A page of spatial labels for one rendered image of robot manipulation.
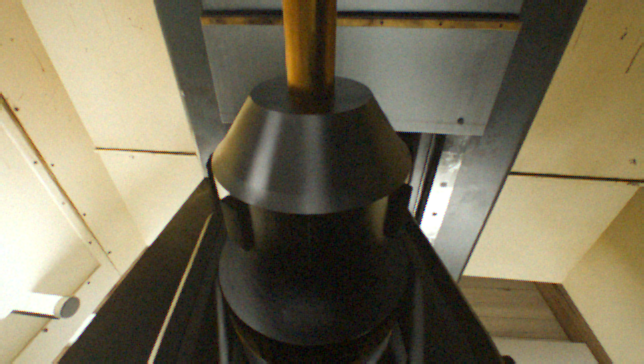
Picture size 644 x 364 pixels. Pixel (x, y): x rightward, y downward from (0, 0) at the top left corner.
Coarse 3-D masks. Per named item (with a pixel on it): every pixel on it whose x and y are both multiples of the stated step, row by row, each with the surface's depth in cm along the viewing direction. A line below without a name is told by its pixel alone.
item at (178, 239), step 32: (192, 192) 60; (192, 224) 52; (160, 256) 46; (128, 288) 41; (160, 288) 41; (96, 320) 37; (128, 320) 37; (160, 320) 37; (96, 352) 34; (128, 352) 34
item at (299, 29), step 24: (288, 0) 4; (312, 0) 4; (336, 0) 4; (288, 24) 4; (312, 24) 4; (336, 24) 4; (288, 48) 4; (312, 48) 4; (288, 72) 5; (312, 72) 5; (312, 96) 5
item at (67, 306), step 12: (0, 300) 79; (12, 300) 79; (24, 300) 78; (36, 300) 78; (48, 300) 78; (60, 300) 78; (72, 300) 79; (12, 312) 84; (24, 312) 83; (36, 312) 82; (48, 312) 78; (60, 312) 76; (72, 312) 79
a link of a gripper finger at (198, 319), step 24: (216, 216) 9; (216, 240) 8; (192, 264) 7; (216, 264) 7; (192, 288) 7; (216, 288) 7; (168, 312) 6; (192, 312) 6; (216, 312) 7; (168, 336) 6; (192, 336) 6; (216, 336) 7; (168, 360) 5; (192, 360) 5; (216, 360) 7
